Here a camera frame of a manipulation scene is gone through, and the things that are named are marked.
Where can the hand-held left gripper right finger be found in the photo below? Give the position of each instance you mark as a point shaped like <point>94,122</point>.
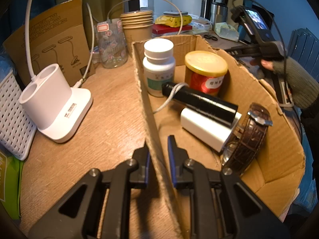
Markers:
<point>171,159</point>

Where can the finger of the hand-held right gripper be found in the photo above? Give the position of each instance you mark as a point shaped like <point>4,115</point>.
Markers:
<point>245,51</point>

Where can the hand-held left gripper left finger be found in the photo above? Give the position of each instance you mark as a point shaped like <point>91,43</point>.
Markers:
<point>148,165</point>

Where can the white charger block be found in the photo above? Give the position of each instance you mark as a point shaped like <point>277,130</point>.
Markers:
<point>206,132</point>

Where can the red can with yellow lid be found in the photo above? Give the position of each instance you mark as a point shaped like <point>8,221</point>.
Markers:
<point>204,79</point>

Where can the white pill bottle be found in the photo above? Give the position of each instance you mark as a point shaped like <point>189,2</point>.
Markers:
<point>158,64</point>

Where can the brown cardboard box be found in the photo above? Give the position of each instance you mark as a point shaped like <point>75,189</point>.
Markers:
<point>274,154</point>

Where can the person's right hand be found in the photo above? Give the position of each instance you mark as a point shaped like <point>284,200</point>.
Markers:
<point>268,66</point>

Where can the light green tissue pack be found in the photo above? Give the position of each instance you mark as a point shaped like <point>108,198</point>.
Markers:
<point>225,32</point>

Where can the black scissors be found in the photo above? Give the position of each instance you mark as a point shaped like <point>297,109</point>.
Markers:
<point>210,37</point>

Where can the stainless steel tumbler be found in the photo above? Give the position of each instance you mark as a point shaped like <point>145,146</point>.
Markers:
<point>219,13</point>

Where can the white packet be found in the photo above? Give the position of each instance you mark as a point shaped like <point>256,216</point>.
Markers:
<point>201,24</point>

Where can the grey ribbed panel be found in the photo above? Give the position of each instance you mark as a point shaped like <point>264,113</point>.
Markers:
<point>304,47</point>

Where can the yellow packet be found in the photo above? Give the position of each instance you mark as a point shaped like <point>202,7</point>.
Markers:
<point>172,21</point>

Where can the grey kitchen scale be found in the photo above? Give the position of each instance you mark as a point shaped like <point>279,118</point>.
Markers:
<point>174,13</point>

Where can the flat red box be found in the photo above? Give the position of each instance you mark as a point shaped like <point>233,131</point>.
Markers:
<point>164,29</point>

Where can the white desk lamp base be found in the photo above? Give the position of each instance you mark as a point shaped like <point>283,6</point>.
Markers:
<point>59,104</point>

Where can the stack of brown paper cups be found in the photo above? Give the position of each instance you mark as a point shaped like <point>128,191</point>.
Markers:
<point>137,27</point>

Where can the glass jar with stickers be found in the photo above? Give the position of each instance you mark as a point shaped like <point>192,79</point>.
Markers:
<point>112,44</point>

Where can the green packet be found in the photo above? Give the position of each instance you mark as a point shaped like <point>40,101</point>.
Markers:
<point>10,186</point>

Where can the white perforated plastic basket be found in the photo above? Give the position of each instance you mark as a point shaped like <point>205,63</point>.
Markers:
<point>12,119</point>

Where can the flat printed cardboard packaging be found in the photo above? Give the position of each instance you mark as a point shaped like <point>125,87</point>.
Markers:
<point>52,29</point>

